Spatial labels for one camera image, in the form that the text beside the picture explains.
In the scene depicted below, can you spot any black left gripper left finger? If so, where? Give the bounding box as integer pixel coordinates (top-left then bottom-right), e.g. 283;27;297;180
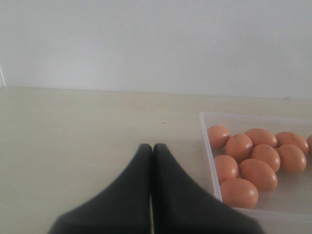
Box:
49;144;153;234

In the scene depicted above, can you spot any brown egg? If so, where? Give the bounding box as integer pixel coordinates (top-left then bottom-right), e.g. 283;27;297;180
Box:
251;144;281;172
220;178;259;209
245;128;278;148
307;135;312;155
214;155;239;184
277;144;307;174
275;131;309;154
207;125;231;149
239;158;278;193

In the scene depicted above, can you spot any clear plastic drawer bin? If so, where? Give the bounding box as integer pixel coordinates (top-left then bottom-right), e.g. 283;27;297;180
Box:
199;111;312;234

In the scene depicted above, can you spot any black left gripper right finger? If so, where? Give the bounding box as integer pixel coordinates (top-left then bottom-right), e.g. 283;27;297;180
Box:
152;143;264;234

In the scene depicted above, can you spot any brown egg second row left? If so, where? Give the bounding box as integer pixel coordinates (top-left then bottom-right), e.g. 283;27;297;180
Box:
225;134;253;162

